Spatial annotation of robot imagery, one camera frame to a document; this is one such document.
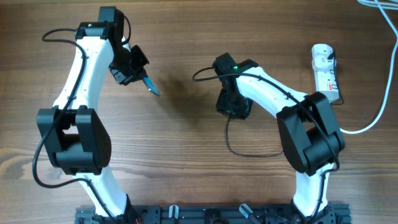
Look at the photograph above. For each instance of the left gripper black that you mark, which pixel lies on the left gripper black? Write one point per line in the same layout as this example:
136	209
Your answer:
138	72

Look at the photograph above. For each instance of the turquoise screen smartphone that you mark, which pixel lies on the turquoise screen smartphone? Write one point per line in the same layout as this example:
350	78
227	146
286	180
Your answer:
150	86

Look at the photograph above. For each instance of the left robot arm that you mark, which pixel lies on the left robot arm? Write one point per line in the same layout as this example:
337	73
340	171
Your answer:
72	133

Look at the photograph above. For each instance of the white power strip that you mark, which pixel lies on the white power strip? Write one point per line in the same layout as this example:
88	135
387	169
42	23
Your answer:
323	64

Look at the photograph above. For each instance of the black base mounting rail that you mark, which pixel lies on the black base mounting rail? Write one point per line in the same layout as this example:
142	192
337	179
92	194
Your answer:
272	213

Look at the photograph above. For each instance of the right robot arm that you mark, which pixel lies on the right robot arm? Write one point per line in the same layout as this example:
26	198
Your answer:
309	133

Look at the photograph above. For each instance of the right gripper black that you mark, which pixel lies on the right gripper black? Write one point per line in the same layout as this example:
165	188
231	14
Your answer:
241	113

